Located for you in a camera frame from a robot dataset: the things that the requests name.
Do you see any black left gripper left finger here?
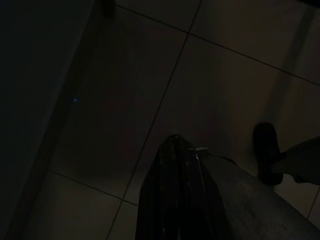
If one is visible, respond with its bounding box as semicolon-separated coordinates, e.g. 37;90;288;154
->
136;134;181;240

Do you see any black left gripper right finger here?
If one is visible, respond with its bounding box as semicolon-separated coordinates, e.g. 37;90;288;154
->
178;138;230;240

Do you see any person's dark shoe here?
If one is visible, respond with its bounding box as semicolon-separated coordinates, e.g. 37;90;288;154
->
252;122;285;186

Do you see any person's grey trouser leg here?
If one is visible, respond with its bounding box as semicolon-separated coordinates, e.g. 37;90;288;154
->
271;136;320;187

